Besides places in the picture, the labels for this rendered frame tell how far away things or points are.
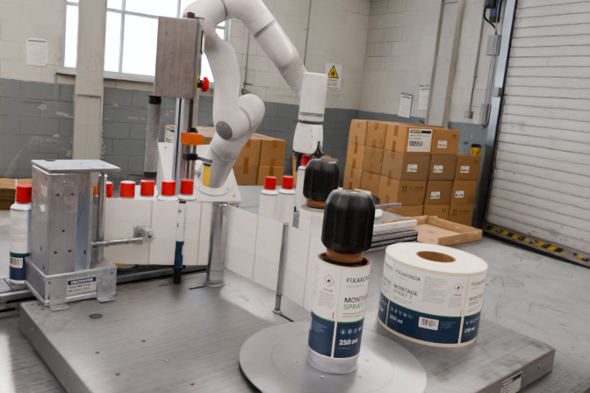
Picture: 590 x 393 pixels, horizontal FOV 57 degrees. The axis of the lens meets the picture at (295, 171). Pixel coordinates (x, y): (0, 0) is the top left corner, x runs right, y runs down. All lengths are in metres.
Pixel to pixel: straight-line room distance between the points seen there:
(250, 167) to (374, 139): 1.26
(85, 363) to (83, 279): 0.25
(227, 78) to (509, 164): 4.60
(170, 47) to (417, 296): 0.79
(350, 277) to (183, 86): 0.70
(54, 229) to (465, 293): 0.77
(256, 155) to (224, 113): 3.08
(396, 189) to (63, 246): 4.22
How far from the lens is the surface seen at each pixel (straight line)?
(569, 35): 5.93
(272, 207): 1.52
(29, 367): 1.05
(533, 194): 5.98
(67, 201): 1.09
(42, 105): 6.71
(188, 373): 0.90
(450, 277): 1.05
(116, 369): 0.92
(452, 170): 5.54
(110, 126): 6.83
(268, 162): 5.04
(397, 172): 5.08
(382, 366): 0.96
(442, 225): 2.34
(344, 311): 0.87
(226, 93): 1.91
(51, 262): 1.11
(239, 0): 1.77
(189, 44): 1.35
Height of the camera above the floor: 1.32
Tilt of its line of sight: 8 degrees down
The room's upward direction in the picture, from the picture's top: 6 degrees clockwise
